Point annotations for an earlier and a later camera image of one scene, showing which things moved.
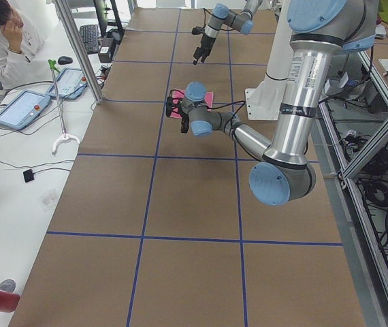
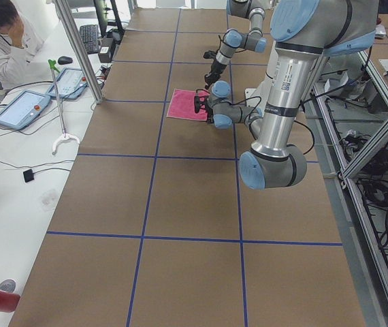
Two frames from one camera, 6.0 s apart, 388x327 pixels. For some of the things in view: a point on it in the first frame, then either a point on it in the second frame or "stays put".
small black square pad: x=28 y=175 stays put
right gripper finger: x=197 y=57 to x=207 y=80
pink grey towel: x=177 y=96 stays put
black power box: x=104 y=54 stays put
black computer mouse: x=64 y=60 stays put
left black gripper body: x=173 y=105 to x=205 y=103
